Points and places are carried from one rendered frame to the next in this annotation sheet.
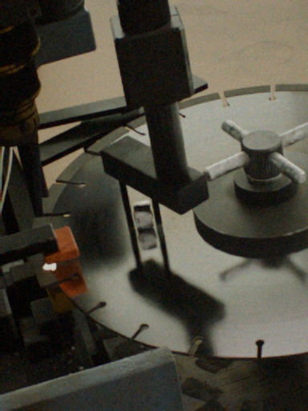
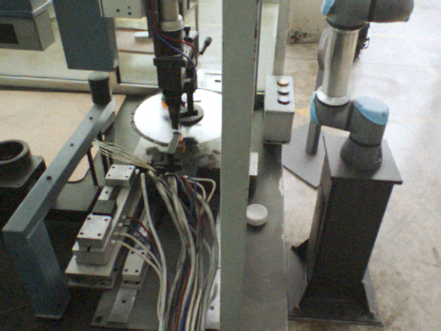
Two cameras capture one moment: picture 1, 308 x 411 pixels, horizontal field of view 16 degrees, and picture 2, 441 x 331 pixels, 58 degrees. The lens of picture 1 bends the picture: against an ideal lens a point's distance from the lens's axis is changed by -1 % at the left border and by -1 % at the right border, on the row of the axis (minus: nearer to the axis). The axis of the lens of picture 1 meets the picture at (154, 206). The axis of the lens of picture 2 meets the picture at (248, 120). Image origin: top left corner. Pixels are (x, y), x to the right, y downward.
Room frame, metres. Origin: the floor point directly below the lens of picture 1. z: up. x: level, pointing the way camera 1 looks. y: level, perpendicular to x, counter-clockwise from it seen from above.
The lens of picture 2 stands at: (0.23, 0.94, 1.65)
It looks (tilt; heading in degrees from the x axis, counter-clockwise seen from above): 33 degrees down; 281
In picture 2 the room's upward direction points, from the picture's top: 3 degrees clockwise
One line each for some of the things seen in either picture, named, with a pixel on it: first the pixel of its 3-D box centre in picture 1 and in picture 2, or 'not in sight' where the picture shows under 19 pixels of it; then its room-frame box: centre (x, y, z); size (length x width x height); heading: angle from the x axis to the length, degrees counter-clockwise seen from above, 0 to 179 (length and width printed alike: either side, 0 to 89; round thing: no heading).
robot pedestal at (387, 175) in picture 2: not in sight; (342, 225); (0.05, -0.29, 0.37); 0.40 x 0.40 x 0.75; 10
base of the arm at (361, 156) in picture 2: not in sight; (363, 145); (0.05, -0.29, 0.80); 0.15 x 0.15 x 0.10
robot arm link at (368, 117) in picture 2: not in sight; (368, 118); (0.05, -0.29, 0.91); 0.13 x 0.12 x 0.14; 172
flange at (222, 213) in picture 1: (266, 188); (187, 110); (0.64, -0.08, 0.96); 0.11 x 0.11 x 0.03
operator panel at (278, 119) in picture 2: not in sight; (277, 108); (0.39, -0.41, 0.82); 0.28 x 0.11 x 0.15; 100
